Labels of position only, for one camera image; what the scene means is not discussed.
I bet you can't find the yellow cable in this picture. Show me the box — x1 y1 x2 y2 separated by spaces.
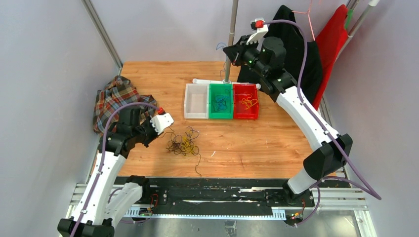
239 94 259 111

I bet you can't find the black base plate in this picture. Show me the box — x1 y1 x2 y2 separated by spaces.
136 177 315 216

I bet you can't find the aluminium frame rail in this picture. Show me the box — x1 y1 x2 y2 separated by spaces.
58 178 376 237

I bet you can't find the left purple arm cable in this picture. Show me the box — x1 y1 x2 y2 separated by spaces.
69 102 165 237

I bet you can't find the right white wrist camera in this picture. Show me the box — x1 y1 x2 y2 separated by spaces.
246 18 268 45

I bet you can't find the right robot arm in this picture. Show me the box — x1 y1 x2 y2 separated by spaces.
223 36 353 206

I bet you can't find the black t-shirt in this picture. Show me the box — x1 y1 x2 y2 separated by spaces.
237 5 323 108

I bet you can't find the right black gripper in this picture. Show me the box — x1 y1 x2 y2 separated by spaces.
223 35 267 78

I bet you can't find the light blue cable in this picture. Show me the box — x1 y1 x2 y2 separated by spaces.
212 94 231 113

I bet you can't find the plaid flannel shirt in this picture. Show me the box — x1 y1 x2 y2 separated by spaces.
92 76 158 135

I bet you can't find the red garment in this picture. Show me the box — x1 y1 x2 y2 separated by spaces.
312 4 348 110

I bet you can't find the green plastic bin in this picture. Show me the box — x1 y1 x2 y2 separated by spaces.
209 84 234 119

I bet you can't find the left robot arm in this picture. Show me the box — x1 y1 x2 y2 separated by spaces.
57 106 174 237

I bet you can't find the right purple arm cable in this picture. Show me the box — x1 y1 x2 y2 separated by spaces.
255 19 382 228

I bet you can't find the white stand base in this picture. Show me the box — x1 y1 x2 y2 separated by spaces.
192 79 251 84

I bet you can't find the red plastic bin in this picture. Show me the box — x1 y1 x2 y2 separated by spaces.
233 84 259 120

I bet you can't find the pink clothes hanger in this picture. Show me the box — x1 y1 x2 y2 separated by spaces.
292 0 316 41

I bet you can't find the white garment rack pole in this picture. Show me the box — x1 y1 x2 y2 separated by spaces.
337 0 380 58

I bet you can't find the green clothes hanger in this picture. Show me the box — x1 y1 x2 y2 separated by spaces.
344 9 353 30

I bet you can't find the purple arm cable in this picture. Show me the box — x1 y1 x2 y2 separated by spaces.
69 102 165 237
255 19 382 228

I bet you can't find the white plastic bin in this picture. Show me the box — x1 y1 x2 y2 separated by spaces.
183 83 209 119

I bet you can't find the metal stand pole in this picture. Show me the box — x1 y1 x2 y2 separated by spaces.
223 0 239 83

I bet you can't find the dark blue cable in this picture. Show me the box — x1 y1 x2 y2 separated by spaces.
215 41 228 69

